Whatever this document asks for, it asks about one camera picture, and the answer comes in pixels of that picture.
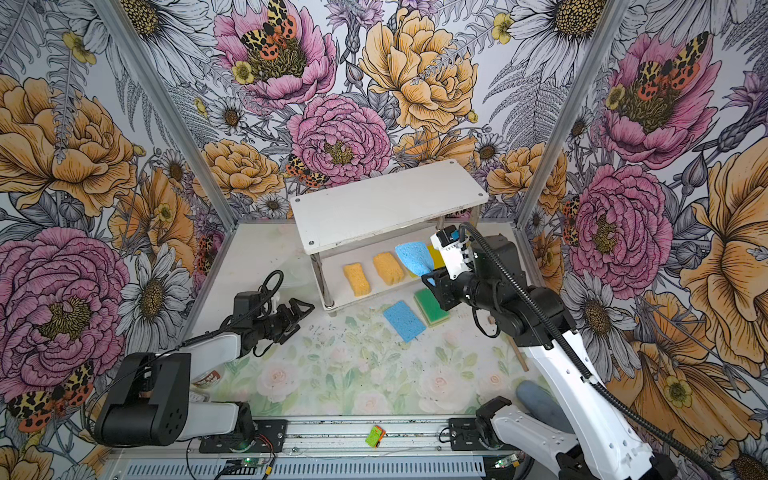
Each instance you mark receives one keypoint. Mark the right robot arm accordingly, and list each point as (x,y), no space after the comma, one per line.
(548,336)

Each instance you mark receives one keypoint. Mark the blue grey oval pad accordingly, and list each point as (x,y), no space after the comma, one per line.
(542,406)

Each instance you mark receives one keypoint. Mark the green sponge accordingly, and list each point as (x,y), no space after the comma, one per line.
(430,307)

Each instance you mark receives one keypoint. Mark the green orange small block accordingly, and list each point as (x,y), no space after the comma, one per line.
(375,436)

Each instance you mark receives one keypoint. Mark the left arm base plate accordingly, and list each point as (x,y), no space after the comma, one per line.
(266,436)

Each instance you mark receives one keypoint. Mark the white two-tier shelf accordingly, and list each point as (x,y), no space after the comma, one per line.
(352,223)

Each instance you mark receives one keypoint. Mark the small wooden mallet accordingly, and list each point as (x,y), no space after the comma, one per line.
(517,352)

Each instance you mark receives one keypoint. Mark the yellow sponge front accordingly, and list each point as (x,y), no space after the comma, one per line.
(436,257)

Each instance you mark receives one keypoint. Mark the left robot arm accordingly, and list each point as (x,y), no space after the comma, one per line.
(150,403)

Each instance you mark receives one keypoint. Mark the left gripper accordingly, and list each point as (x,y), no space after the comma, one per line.
(290,322)

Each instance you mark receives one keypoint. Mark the aluminium front rail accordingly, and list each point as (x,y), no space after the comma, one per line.
(357,448)

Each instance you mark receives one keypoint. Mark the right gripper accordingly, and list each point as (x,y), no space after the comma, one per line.
(442,288)

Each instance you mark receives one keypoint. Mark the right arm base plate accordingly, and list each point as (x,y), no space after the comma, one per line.
(470,434)

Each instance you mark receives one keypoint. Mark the blue sponge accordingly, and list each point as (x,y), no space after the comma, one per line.
(404,321)
(416,258)

